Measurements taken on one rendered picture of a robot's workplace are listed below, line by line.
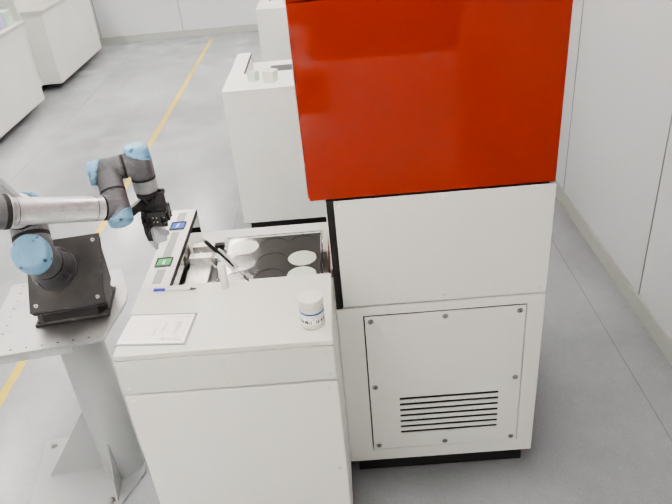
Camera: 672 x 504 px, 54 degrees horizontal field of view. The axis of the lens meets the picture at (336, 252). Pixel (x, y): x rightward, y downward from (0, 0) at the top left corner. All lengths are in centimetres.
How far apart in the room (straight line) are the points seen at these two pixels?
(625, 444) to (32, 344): 226
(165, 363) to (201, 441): 32
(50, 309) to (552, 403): 206
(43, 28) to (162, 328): 669
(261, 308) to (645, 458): 168
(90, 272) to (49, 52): 625
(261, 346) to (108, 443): 112
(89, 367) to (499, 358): 147
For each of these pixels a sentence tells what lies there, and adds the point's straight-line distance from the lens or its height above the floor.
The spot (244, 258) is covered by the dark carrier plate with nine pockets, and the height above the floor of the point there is 90.
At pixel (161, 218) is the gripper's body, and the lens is 218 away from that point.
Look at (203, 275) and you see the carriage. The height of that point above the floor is 88.
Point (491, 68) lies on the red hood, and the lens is 192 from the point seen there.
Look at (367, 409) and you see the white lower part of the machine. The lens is 252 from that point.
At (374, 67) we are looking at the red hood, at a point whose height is 161.
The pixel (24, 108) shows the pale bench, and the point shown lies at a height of 15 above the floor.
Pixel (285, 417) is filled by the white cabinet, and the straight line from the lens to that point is 205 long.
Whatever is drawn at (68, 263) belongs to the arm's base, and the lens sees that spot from 239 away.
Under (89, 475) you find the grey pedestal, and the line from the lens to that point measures 305.
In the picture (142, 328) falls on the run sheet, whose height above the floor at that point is 97.
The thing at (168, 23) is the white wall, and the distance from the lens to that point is 1037.
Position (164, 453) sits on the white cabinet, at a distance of 221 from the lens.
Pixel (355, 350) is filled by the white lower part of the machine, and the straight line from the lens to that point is 233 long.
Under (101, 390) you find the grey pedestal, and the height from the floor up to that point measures 48.
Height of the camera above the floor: 212
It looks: 31 degrees down
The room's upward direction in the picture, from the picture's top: 6 degrees counter-clockwise
